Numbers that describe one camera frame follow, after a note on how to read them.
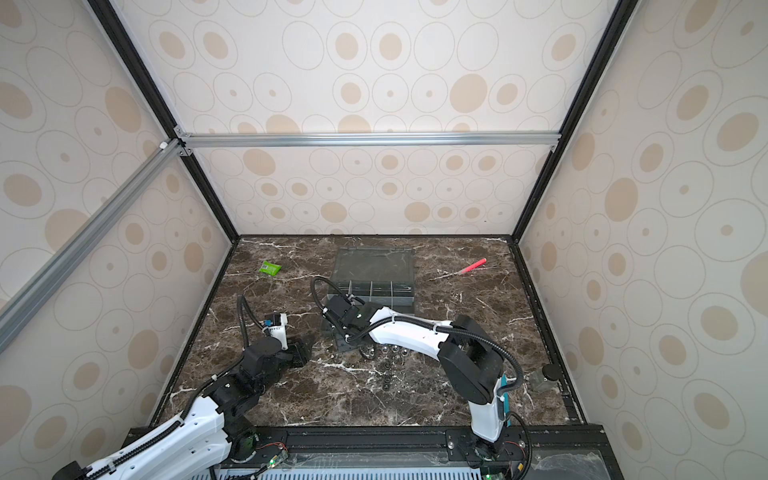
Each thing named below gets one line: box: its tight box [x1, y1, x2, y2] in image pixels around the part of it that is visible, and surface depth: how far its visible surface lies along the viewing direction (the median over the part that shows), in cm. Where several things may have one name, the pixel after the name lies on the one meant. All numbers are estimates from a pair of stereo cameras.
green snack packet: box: [259, 260, 282, 277], surface depth 111 cm
